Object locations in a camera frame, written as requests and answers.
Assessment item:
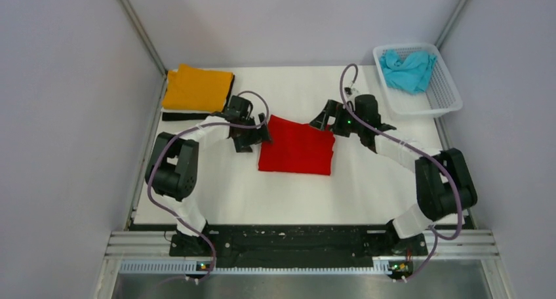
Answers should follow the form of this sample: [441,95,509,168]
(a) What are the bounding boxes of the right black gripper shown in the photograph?
[310,100,365,138]

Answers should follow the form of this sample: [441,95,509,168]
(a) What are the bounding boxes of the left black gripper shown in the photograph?
[232,113,273,153]

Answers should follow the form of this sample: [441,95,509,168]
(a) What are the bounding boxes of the red t shirt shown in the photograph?
[258,115,335,176]

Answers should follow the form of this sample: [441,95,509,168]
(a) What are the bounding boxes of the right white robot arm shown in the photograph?
[309,94,477,254]

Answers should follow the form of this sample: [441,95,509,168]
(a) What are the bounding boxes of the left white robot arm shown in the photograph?
[145,94,271,255]

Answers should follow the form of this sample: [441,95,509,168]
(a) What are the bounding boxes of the folded orange t shirt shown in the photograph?
[161,64,235,113]

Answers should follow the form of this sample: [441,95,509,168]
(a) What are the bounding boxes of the teal t shirt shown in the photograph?
[379,50,437,94]

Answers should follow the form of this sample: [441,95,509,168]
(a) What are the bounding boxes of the folded black t shirt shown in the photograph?
[161,74,235,122]

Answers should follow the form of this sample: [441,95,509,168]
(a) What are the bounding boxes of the white plastic basket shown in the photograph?
[372,43,463,119]

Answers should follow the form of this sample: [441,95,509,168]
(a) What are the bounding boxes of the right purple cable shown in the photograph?
[339,63,464,281]

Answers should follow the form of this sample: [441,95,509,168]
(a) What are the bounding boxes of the purple cable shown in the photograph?
[339,63,464,281]
[146,90,271,274]

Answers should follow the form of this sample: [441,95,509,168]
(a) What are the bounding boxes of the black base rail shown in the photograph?
[169,225,428,269]

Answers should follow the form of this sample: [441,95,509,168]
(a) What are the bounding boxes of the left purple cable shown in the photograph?
[146,90,271,274]

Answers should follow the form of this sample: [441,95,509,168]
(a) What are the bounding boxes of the white slotted cable duct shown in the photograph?
[119,260,410,275]

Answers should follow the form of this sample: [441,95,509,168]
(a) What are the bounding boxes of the aluminium frame profile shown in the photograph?
[104,231,175,258]

